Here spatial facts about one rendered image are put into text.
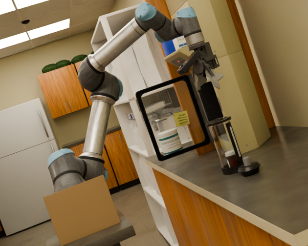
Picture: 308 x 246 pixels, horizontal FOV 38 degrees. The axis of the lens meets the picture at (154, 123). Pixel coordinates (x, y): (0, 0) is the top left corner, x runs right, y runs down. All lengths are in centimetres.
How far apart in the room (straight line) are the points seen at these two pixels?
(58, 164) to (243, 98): 94
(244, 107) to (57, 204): 101
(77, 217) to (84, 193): 9
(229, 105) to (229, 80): 12
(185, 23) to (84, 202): 81
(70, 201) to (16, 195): 534
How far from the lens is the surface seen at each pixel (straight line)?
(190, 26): 184
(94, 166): 190
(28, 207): 704
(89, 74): 193
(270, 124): 265
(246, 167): 175
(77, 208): 171
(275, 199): 142
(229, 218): 172
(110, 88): 200
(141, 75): 345
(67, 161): 181
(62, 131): 758
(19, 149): 694
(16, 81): 764
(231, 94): 216
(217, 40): 217
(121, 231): 164
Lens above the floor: 138
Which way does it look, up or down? 4 degrees down
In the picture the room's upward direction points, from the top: 19 degrees counter-clockwise
